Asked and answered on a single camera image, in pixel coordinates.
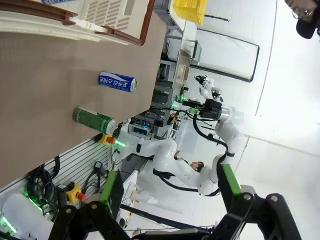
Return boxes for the black power adapter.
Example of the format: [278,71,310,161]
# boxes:
[93,161,111,176]

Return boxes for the black pole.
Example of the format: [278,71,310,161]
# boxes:
[119,203,216,230]

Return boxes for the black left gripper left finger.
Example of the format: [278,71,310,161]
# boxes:
[48,170,141,240]

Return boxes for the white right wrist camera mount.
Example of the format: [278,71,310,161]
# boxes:
[211,87,224,101]

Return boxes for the metal equipment rack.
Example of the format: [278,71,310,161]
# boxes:
[149,58,192,141]

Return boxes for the right arm black cable sleeve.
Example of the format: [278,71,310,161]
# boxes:
[152,113,236,195]

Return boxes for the yellow emergency stop button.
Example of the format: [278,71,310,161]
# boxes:
[58,181,88,205]
[98,133,118,146]

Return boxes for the white slatted panel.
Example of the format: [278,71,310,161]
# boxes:
[0,136,114,201]

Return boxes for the blue Pocari Sweat can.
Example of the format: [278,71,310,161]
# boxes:
[96,71,139,93]
[41,0,76,5]

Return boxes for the bystander with dark hair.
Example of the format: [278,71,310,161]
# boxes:
[174,150,205,174]

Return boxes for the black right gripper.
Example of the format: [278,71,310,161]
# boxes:
[186,98,223,119]

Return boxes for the cream folding crate brown rim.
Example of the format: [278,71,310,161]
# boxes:
[0,0,156,47]

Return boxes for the yellow plastic shopping basket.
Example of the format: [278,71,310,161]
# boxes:
[173,0,208,27]

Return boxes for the green Chilsung cider can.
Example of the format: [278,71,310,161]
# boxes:
[72,106,118,135]

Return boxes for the white panel black frame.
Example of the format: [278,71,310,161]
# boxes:
[189,26,261,83]

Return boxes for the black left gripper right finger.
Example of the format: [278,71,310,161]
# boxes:
[214,163,303,240]

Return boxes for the black cable bundle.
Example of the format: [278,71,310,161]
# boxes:
[25,169,56,216]

